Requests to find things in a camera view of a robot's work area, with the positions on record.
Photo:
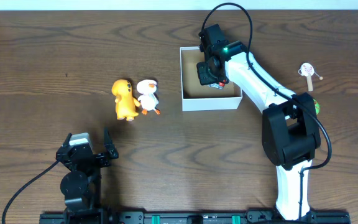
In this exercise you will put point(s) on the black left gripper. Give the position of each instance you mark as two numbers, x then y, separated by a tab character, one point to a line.
89	156

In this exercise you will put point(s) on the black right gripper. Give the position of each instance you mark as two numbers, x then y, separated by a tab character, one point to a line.
204	76

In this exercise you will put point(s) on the red toy truck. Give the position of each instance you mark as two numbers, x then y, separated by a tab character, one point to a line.
218	85

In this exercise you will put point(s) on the wooden rattle drum toy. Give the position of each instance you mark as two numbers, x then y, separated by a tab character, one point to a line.
307	70

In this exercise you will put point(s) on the green ball with red symbols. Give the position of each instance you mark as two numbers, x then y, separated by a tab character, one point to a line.
316	106

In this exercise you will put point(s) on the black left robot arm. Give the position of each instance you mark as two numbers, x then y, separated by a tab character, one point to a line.
81	187

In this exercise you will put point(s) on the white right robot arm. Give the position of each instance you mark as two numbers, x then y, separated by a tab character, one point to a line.
290	128

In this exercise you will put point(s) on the white cardboard box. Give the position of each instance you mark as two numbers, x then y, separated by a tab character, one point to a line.
197	97

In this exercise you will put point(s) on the yellow duck toy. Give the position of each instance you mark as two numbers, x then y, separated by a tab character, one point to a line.
126	104

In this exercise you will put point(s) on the white duck toy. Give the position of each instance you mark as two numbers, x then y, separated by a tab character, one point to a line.
148	100

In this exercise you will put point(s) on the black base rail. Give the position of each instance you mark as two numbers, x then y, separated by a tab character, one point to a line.
251	216

